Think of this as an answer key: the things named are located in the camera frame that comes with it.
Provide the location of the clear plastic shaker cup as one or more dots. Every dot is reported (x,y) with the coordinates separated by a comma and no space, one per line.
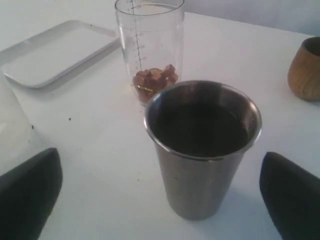
(151,34)

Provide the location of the wooden cup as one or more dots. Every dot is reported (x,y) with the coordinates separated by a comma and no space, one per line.
(304,72)

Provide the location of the brown food cubes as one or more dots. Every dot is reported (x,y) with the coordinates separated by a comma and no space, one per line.
(149,82)

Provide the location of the stainless steel cup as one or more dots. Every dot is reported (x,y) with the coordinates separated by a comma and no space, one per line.
(201,130)

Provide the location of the translucent plastic container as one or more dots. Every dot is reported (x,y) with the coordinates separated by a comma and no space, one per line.
(18,140)

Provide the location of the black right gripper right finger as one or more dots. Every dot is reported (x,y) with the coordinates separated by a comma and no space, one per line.
(292,197)

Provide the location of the white rectangular tray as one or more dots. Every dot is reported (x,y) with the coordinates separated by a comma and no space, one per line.
(45,57)

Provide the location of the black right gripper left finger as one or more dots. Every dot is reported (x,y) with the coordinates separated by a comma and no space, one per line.
(28,194)

